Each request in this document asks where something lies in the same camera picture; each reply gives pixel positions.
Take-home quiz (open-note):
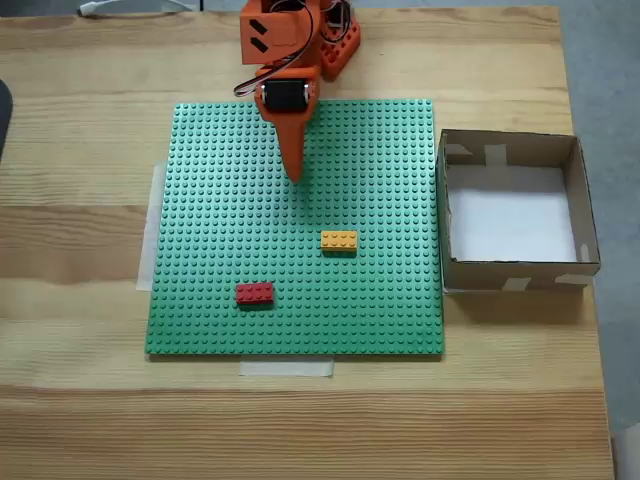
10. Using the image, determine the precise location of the white paper sheet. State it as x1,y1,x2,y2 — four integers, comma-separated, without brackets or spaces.
446,166,580,264

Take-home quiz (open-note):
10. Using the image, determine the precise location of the black rounded object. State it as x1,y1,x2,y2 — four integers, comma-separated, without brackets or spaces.
0,78,14,164

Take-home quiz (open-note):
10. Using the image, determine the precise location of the green lego baseplate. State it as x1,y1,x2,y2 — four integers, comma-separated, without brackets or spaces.
144,98,446,360

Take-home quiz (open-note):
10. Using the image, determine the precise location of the yellow lego block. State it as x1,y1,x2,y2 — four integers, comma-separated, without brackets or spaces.
319,230,359,258

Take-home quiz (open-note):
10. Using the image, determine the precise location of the open cardboard box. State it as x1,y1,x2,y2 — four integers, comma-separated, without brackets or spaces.
435,128,601,297

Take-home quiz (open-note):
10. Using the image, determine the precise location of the red lego block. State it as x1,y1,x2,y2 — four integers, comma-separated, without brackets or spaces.
235,282,276,307

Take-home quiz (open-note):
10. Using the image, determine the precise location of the masking tape strip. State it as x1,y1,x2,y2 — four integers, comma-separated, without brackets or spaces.
135,160,169,293
238,358,335,379

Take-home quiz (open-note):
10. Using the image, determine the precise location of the gripper servo cable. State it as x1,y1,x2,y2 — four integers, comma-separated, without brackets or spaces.
232,0,321,100

